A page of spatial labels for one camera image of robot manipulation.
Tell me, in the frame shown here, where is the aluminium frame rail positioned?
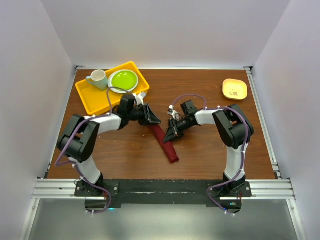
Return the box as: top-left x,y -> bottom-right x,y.
31,179 -> 296,200

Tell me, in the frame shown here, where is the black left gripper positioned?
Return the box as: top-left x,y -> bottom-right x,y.
127,103 -> 161,127

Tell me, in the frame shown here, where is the yellow plastic tray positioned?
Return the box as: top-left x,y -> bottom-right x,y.
75,61 -> 150,116

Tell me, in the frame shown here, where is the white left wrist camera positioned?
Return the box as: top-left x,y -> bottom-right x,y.
132,91 -> 147,106

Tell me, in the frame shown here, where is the light blue ceramic mug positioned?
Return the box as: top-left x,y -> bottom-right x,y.
85,69 -> 108,91

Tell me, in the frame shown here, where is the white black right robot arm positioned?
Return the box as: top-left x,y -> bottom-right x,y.
163,100 -> 254,197

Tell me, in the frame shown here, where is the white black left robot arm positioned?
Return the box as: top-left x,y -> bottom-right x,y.
55,93 -> 161,196

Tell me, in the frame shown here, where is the dark red cloth napkin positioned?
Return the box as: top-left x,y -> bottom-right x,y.
148,124 -> 180,164

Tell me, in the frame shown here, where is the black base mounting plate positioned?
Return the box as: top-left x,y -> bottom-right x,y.
74,178 -> 252,208

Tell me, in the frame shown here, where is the small yellow square dish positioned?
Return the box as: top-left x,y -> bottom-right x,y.
222,78 -> 248,101

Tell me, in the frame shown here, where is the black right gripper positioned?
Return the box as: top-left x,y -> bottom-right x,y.
163,117 -> 194,145

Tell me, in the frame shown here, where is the green plate white rim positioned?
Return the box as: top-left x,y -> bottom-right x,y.
107,69 -> 139,94

